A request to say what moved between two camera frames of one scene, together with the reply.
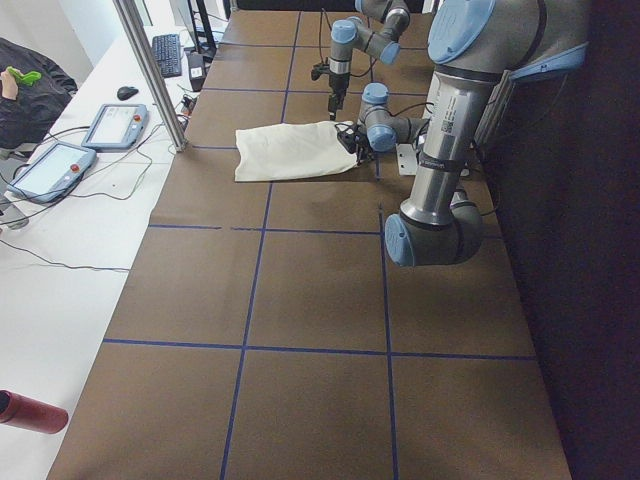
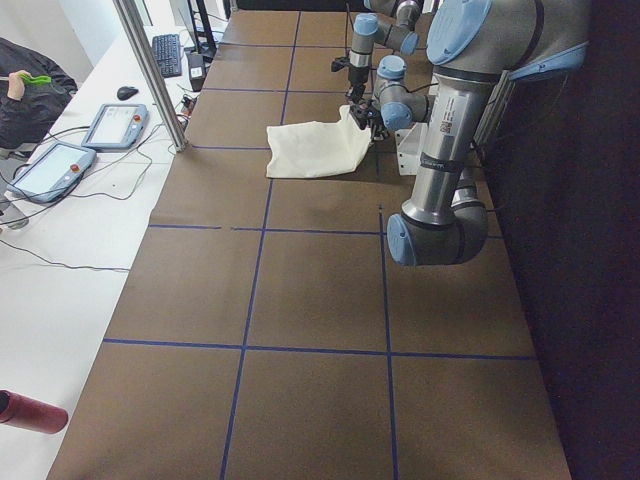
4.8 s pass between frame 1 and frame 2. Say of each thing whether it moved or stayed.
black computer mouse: stayed
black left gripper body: moved
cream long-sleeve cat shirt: moved
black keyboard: stayed
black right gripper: moved
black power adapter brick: stayed
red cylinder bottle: stayed
